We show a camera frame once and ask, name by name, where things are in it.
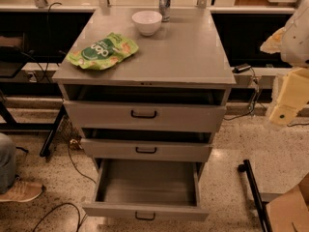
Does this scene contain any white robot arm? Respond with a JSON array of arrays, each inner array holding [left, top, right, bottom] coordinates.
[[260, 7, 309, 127]]

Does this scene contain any green chip bag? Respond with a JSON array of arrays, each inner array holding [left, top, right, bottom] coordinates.
[[67, 33, 139, 71]]

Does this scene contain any silver drink can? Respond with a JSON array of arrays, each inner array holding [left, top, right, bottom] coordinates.
[[158, 0, 171, 22]]

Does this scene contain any black power adapter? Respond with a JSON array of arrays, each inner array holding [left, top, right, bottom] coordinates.
[[233, 64, 251, 73]]

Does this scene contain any grey trouser leg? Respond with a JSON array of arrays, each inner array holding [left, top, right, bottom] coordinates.
[[0, 133, 15, 194]]

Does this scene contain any grey drawer cabinet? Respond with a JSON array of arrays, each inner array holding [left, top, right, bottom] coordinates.
[[51, 6, 237, 179]]

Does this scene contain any grey bottom drawer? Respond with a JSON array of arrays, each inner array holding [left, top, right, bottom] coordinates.
[[83, 159, 208, 221]]

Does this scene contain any white bowl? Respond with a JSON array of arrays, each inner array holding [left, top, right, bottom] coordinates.
[[131, 11, 162, 36]]

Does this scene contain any grey top drawer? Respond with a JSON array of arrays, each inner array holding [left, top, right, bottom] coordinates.
[[63, 84, 227, 133]]

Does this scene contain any grey drawer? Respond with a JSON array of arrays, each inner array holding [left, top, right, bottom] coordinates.
[[83, 159, 208, 221], [63, 84, 227, 133], [81, 129, 212, 162]]

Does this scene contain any black cable right floor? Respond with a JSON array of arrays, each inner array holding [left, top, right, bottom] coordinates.
[[223, 67, 309, 128]]

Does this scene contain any black metal stand leg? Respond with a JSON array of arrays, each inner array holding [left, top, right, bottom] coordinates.
[[238, 159, 272, 232]]

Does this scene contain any black table frame leg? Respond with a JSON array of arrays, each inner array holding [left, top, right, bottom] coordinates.
[[0, 90, 68, 158]]

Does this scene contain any black floor cable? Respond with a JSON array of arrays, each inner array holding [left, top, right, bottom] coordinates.
[[31, 138, 98, 232]]

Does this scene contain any grey middle drawer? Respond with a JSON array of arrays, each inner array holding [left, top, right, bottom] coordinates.
[[81, 129, 212, 162]]

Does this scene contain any cardboard box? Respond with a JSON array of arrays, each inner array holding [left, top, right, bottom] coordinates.
[[267, 173, 309, 232]]

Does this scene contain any tan sneaker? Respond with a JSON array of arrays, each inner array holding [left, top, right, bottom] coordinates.
[[0, 177, 44, 203]]

